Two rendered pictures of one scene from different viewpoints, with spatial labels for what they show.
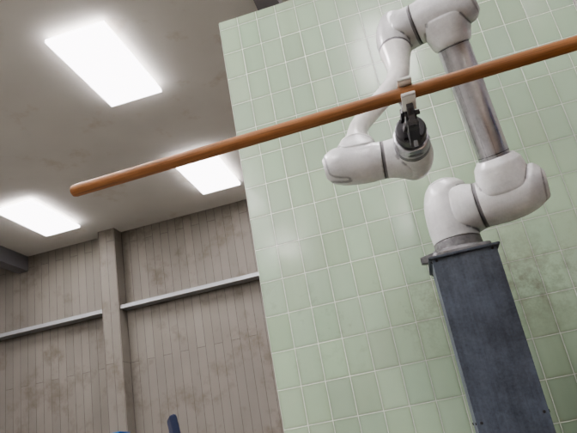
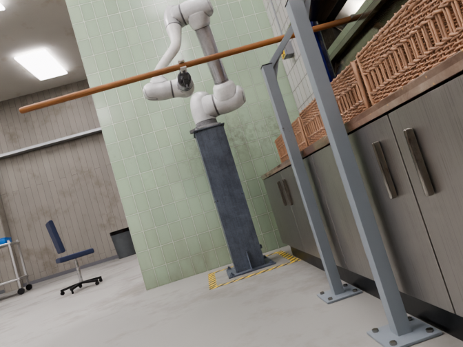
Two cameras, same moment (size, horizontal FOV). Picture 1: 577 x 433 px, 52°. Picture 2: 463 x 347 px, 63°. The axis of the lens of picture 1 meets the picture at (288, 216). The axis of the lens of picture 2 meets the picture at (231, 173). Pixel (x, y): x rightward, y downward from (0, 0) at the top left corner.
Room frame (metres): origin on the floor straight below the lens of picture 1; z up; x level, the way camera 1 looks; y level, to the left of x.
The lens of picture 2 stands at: (-0.68, 0.13, 0.46)
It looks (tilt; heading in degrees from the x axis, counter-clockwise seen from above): 4 degrees up; 344
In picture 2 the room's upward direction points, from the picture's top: 17 degrees counter-clockwise
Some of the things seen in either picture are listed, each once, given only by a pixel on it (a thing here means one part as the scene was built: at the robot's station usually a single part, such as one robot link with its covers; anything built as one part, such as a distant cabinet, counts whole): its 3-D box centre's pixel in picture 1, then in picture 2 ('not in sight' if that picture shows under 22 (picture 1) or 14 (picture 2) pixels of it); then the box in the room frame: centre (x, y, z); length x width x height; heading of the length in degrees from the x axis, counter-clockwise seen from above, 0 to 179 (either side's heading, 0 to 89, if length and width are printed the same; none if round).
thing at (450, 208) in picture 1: (451, 210); (202, 107); (1.88, -0.54, 1.17); 0.18 x 0.16 x 0.22; 65
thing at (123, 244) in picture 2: not in sight; (124, 242); (8.36, 0.43, 0.31); 0.50 x 0.49 x 0.62; 80
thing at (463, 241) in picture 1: (453, 251); (204, 127); (1.89, -0.51, 1.03); 0.22 x 0.18 x 0.06; 80
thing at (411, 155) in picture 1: (411, 140); (184, 81); (1.34, -0.34, 1.18); 0.09 x 0.06 x 0.09; 80
